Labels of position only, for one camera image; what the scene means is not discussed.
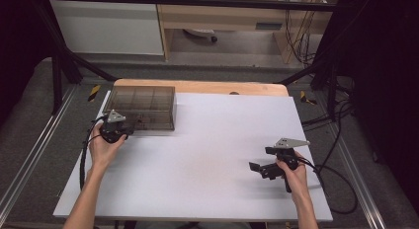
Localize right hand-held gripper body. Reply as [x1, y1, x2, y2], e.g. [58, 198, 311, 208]
[259, 137, 311, 193]

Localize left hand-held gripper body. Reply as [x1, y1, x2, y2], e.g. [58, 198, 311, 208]
[99, 109, 130, 145]

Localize smoky transparent drawer cabinet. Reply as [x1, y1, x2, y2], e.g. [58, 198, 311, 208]
[104, 85, 177, 131]

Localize person's left hand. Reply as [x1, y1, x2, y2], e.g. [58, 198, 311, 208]
[88, 123, 128, 171]

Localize person's right hand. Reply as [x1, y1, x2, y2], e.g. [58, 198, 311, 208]
[276, 152, 309, 202]

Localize yellow black tape strip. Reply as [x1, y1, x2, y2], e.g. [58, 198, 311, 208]
[299, 90, 318, 106]
[87, 84, 102, 103]

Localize white table mat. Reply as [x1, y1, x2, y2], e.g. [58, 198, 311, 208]
[52, 91, 334, 222]

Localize black metal stand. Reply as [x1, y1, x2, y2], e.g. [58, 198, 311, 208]
[33, 1, 119, 115]
[278, 50, 341, 121]

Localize wooden table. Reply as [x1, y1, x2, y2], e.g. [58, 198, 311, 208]
[113, 78, 290, 98]

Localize white cabinet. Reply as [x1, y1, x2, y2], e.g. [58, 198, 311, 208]
[50, 0, 165, 56]

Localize office chair base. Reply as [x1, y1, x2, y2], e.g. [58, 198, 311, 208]
[182, 28, 218, 43]

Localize black curtain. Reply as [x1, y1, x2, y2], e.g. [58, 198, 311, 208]
[329, 0, 419, 207]
[0, 0, 55, 124]

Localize light wooden desk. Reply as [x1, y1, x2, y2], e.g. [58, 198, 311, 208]
[154, 0, 342, 64]

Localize black metal crossbar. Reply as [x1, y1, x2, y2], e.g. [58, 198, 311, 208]
[36, 0, 338, 12]

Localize left hand-held gripper cable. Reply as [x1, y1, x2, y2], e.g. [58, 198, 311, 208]
[79, 115, 109, 191]

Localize hand-held gripper cable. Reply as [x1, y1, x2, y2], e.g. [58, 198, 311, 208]
[296, 156, 359, 215]
[79, 115, 109, 191]

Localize right hand-held gripper cable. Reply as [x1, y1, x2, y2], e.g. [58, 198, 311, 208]
[296, 156, 359, 215]

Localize black floor cables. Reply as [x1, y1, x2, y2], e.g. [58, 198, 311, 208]
[300, 75, 356, 128]

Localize aluminium rail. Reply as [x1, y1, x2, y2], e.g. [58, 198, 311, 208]
[324, 123, 387, 229]
[0, 85, 79, 217]

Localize hanging cable bundle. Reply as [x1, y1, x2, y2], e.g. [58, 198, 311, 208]
[285, 0, 331, 67]

